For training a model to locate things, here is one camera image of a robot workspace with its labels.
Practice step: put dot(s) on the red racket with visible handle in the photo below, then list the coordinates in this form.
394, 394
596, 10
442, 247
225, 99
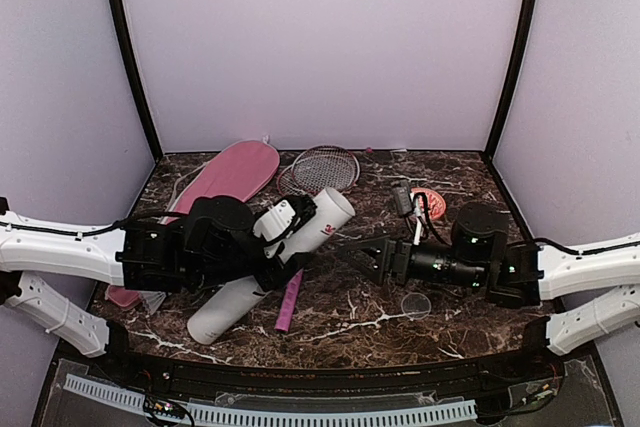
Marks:
315, 169

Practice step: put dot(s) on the white slotted cable duct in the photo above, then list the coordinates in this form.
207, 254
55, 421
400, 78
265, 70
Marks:
199, 414

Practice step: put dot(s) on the white shuttlecock tube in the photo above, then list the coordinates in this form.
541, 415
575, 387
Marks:
320, 217

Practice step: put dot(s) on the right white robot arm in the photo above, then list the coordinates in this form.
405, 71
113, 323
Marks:
609, 265

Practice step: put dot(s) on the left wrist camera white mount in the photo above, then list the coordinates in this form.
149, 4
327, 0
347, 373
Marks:
275, 226

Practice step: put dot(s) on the red racket underneath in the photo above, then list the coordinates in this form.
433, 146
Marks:
286, 185

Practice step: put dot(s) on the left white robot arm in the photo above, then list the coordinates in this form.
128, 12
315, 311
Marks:
28, 248

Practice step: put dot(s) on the clear plastic tube lid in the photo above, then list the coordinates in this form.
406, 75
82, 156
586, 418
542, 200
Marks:
416, 306

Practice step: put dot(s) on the right black frame post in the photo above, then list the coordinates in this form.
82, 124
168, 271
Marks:
516, 58

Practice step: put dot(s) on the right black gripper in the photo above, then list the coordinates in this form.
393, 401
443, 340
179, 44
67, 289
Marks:
400, 255

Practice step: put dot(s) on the black frame post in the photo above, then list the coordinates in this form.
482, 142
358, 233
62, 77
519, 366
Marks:
516, 58
134, 79

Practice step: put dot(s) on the pink racket cover bag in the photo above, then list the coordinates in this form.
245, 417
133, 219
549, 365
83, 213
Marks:
240, 171

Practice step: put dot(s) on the red patterned bowl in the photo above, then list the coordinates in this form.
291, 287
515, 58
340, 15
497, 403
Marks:
437, 204

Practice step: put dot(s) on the black front table rail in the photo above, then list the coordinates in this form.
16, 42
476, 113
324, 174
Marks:
483, 376

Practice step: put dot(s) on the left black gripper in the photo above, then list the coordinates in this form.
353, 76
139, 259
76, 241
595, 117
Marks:
279, 276

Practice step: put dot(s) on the small circuit board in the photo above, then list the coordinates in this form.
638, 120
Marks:
163, 409

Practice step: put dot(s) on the left black frame post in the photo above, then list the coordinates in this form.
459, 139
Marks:
134, 79

